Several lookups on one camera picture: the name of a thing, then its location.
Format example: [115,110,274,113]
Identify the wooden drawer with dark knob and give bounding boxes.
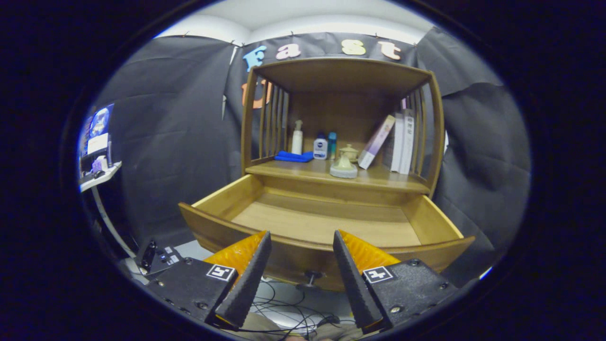
[178,174,475,292]

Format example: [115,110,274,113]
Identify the computer monitor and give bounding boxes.
[85,104,115,153]

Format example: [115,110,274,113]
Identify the white book with black lettering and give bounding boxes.
[399,109,416,175]

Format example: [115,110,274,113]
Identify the wooden cabinet with slatted shelf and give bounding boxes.
[241,57,446,199]

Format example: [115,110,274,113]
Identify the white lotion bottle blue label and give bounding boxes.
[313,133,329,160]

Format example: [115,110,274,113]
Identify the black electronics box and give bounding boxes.
[136,239,184,278]

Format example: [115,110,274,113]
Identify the pale beige handled brush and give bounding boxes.
[330,155,358,179]

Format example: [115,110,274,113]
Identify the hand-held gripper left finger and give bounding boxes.
[146,230,273,331]

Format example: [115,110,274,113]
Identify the white pump bottle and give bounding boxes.
[291,120,303,155]

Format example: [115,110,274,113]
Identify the white side desk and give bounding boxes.
[80,161,143,266]

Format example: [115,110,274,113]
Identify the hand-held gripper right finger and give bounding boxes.
[333,230,460,333]

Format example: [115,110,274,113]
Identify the pink and white book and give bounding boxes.
[358,115,396,170]

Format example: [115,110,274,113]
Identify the black floor cables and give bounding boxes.
[246,279,356,339]

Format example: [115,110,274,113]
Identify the blue folded cloth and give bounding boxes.
[275,151,314,163]

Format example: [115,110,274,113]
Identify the black backdrop cloth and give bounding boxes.
[92,26,531,285]

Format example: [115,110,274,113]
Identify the plain white book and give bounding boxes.
[391,113,405,172]

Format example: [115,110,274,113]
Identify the wooden countertop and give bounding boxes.
[245,159,431,194]

